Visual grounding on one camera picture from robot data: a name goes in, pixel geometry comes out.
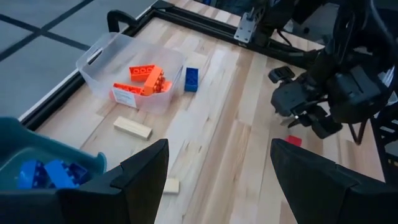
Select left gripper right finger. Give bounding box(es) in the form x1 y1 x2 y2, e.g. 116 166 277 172
270 138 398 224

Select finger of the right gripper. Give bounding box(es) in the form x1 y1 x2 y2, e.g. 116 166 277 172
269 66 313 118
306 113 343 140

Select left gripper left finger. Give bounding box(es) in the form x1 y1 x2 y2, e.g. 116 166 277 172
0 139 170 224

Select red wedge block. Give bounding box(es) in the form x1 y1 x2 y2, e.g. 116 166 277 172
285 134 303 147

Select small blue studded brick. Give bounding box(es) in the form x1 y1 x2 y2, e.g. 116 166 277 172
68 162 90 185

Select orange studded brick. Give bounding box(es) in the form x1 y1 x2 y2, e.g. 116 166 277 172
112 82 144 96
142 65 165 96
129 64 156 83

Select natural wood plank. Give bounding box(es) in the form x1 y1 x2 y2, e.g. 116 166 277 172
162 177 181 195
113 116 154 141

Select silver mounting plate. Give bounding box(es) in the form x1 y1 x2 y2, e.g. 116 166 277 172
233 11 256 44

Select white bin label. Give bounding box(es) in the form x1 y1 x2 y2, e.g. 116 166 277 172
111 87 138 109

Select teal plastic bin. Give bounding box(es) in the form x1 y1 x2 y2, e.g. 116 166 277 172
0 116 108 191

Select clear labelled plastic bin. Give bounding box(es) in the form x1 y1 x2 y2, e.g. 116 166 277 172
76 32 187 115

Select black clamp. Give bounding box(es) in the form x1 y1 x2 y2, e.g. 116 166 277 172
106 9 139 34

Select black table frame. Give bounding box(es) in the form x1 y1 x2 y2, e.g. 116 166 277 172
18 0 398 187

